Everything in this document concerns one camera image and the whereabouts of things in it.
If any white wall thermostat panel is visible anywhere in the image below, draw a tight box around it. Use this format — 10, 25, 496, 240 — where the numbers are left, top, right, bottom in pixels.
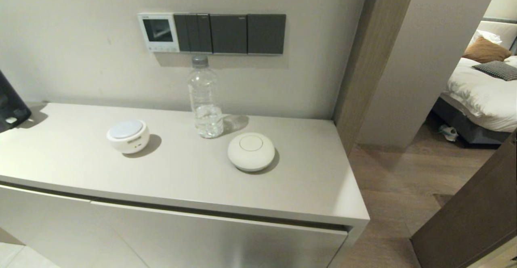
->
137, 13, 180, 53

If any white round puck device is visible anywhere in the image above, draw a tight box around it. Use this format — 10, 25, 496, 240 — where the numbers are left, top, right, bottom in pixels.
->
227, 132, 276, 173

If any clear plastic water bottle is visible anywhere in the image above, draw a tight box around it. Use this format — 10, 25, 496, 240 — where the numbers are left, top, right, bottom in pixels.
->
187, 55, 224, 139

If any grey cabinet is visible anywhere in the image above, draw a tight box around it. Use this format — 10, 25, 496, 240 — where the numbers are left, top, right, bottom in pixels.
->
0, 102, 370, 268

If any grey cabinet door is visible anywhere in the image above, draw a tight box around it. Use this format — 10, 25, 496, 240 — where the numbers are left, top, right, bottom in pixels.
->
90, 201, 349, 268
0, 184, 149, 268

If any white round device grey lid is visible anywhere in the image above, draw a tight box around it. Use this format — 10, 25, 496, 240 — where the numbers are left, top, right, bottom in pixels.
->
107, 119, 150, 155

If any light shoe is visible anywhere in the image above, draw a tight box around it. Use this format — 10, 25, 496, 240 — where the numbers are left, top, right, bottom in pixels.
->
439, 124, 459, 142

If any dark bed base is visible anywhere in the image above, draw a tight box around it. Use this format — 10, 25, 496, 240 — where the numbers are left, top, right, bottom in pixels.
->
431, 96, 511, 145

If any bed with white duvet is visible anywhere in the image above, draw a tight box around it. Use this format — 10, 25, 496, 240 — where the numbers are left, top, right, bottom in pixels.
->
440, 55, 517, 133

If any dark brown wooden door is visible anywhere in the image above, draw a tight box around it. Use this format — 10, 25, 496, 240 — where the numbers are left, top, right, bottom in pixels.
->
410, 129, 517, 268

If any brown pillow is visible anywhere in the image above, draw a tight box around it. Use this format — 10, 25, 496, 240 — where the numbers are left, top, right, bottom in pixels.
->
462, 36, 513, 64

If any black white checked pillow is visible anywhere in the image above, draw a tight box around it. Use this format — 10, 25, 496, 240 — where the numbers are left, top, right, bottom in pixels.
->
472, 61, 517, 82

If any black device with white label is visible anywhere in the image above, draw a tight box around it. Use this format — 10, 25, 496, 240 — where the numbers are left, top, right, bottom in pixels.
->
0, 69, 32, 134

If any beige padded headboard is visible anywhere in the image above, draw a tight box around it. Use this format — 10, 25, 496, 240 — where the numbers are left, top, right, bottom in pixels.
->
477, 17, 517, 55

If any dark grey single wall switch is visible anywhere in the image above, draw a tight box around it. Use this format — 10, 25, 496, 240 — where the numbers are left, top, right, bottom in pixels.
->
247, 14, 286, 55
210, 14, 248, 54

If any dark grey triple wall switch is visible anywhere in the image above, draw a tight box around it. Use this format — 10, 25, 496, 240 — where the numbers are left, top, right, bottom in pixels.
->
174, 13, 213, 54

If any brown wooden door frame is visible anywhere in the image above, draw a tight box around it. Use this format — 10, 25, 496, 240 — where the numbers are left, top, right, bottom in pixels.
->
332, 0, 420, 155

